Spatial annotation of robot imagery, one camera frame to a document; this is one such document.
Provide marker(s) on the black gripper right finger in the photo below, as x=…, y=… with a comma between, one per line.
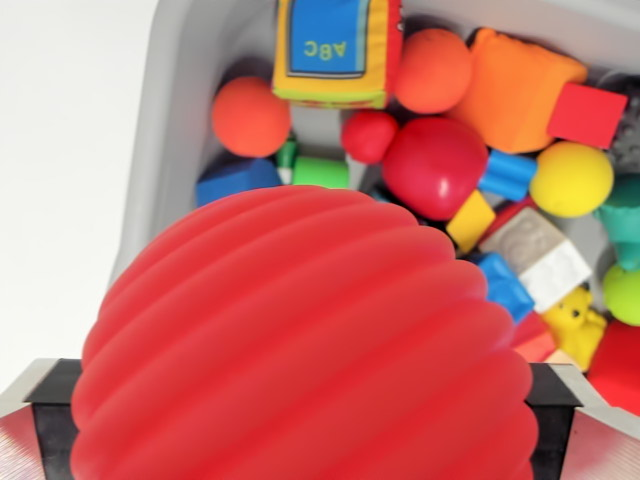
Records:
x=570, y=430

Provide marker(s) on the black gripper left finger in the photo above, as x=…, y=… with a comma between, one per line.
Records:
x=45, y=430

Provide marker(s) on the red ribbed rubber ball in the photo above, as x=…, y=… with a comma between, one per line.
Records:
x=300, y=340

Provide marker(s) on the grey plastic bin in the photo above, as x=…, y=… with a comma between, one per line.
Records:
x=190, y=75

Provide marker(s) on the red textured soft block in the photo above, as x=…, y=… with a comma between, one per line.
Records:
x=532, y=342

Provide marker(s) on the yellow rubber bear toy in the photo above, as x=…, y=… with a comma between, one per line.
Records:
x=575, y=325

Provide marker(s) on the lime green foam ball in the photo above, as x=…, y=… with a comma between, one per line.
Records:
x=624, y=296

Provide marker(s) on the blue textured soft block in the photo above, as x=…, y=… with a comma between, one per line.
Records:
x=505, y=290

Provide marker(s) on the white grey soft block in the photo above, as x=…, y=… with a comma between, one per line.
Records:
x=542, y=260

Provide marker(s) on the teal rubber animal toy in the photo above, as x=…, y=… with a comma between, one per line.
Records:
x=622, y=220

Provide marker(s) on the red flat toy piece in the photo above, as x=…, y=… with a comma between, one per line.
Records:
x=507, y=214

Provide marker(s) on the yellow wooden wedge block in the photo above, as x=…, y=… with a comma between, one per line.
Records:
x=470, y=221

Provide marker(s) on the yellow foam ball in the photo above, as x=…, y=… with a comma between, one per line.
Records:
x=570, y=180

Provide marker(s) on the blue plastic spool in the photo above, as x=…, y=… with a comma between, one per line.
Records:
x=507, y=175

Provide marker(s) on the grey spiky ball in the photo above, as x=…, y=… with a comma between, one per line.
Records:
x=629, y=145

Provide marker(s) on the dark red glossy ball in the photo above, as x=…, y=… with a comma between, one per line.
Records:
x=435, y=167

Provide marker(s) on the blue foam octagon block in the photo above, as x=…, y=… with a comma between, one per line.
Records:
x=232, y=181

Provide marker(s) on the red cube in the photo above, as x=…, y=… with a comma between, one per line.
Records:
x=587, y=116

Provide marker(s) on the orange fabric cube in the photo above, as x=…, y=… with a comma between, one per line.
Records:
x=515, y=95

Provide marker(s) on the green plastic spool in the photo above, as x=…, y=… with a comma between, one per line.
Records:
x=320, y=173

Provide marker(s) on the dark green printed box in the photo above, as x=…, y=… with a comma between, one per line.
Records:
x=286, y=157

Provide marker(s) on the orange foam ball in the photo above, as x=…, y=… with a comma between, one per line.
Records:
x=432, y=70
x=250, y=117

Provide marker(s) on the yellow fabric ABC cube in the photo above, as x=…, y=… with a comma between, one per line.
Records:
x=325, y=50

